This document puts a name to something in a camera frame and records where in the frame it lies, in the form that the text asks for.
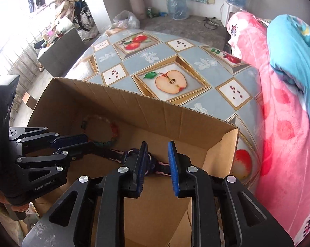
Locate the wheelchair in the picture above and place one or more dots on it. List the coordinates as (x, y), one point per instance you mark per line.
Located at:
(84, 16)

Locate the white plastic bag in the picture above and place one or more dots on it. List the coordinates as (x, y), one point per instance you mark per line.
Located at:
(64, 25)

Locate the brown cardboard box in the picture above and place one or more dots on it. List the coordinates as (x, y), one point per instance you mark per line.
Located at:
(157, 118)

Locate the white water dispenser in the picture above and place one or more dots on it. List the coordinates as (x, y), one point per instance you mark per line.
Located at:
(228, 12)

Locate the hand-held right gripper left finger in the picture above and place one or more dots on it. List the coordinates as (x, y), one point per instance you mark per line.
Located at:
(140, 171)

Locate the grey cabinet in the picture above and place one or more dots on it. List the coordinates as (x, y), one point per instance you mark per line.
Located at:
(62, 52)

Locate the empty clear water bottle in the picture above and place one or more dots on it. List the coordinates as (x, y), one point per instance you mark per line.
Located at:
(178, 6)

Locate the metal window railing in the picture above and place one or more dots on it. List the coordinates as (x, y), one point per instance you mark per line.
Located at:
(21, 56)

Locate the green can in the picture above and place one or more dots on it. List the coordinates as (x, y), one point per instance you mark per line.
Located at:
(150, 12)

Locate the pink floral blanket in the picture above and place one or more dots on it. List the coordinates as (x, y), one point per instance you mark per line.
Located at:
(281, 146)

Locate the black smartwatch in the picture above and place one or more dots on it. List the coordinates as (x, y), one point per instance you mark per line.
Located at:
(113, 155)

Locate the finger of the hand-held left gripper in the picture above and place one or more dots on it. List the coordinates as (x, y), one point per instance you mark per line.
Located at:
(77, 151)
(72, 140)

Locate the blue quilt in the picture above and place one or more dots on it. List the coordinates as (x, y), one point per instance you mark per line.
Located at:
(294, 51)

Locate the beige slipper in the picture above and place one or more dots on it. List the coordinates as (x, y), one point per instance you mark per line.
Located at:
(41, 69)

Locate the pile of beige clothes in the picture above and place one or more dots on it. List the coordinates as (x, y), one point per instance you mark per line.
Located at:
(68, 2)

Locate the clear plastic bag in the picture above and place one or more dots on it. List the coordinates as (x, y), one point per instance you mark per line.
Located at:
(126, 19)

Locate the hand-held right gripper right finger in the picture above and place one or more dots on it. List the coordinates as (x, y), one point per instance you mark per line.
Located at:
(174, 171)

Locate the person's left hand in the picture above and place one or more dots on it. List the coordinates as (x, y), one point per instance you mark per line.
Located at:
(19, 207)

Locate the wall socket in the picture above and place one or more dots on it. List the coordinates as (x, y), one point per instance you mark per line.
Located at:
(211, 1)

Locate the fruit print tablecloth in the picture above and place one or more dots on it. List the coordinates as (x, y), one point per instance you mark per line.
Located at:
(196, 51)

